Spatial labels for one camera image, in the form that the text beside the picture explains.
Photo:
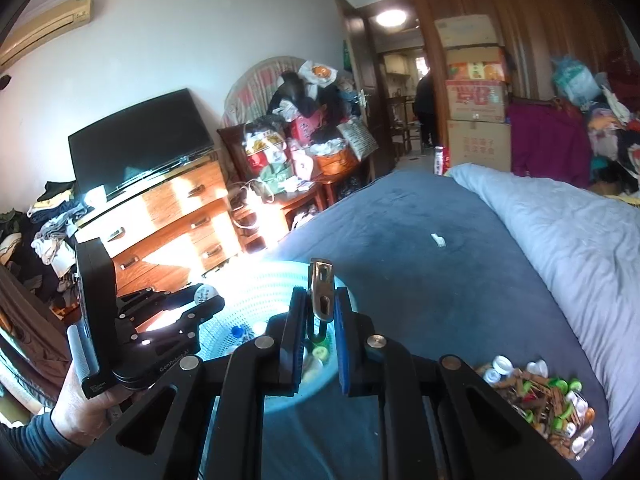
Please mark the wooden wardrobe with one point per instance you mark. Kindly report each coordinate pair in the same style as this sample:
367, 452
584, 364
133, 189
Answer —
540, 10

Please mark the plain brown cardboard box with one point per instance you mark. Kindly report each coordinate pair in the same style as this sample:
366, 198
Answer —
479, 146

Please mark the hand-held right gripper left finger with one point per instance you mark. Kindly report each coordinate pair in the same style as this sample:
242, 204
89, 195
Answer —
296, 355

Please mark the white paper scrap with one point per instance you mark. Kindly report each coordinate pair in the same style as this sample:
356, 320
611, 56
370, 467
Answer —
438, 239

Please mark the pale cardboard box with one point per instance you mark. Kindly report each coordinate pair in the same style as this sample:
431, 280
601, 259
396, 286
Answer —
465, 31

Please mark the light blue quilt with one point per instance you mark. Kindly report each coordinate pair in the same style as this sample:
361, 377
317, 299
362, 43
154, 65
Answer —
565, 250

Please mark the pile of caps and clips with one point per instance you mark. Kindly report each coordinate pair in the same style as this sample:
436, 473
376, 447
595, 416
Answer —
530, 395

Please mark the white round cap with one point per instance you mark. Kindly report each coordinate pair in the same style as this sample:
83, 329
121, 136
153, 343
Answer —
205, 293

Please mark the black flat television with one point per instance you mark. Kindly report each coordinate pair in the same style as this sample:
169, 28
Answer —
140, 140

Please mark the heap of folded clothes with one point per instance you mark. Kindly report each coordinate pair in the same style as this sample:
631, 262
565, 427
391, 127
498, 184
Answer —
40, 240

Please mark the heap of colourful clothes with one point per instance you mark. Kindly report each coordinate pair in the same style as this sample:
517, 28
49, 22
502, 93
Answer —
610, 120

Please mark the red can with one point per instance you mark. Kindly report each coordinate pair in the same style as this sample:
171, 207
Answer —
440, 160

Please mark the light blue plastic basket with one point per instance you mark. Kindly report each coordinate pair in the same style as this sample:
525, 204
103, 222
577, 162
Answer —
260, 290

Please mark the wooden dresser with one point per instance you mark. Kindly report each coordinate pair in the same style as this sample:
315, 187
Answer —
165, 220

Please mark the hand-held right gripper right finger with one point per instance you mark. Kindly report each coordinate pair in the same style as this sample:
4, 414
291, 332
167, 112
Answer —
342, 345

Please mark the purple cloth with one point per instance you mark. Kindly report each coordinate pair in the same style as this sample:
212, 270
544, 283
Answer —
547, 145

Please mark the red printed cardboard box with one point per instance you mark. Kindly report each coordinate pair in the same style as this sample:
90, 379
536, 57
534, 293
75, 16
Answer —
476, 101

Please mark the round ceiling lamp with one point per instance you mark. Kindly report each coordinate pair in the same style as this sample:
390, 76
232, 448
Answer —
391, 18

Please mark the round striped board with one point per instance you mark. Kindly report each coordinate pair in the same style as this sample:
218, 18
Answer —
250, 90

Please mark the person's left hand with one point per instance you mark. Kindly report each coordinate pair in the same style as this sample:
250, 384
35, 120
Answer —
80, 412

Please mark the person's left forearm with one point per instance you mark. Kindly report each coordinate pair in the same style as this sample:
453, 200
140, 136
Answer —
30, 447

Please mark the orange printed cardboard box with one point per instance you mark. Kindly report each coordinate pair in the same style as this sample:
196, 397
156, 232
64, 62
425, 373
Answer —
477, 65

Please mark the wooden nightstand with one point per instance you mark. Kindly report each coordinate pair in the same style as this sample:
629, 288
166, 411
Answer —
320, 200

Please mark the heap of bags and clutter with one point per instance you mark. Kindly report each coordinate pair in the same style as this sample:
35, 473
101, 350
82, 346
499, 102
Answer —
310, 125

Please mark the beige air conditioner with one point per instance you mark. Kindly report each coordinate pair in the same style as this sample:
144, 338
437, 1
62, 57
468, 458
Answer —
45, 25

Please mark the blue bottle cap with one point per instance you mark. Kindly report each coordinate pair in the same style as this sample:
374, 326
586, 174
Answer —
238, 331

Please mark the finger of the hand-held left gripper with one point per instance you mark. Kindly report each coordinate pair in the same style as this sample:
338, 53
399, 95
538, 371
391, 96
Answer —
150, 301
190, 318

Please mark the brown wooden door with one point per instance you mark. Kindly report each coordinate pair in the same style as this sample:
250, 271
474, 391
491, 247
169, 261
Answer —
357, 85

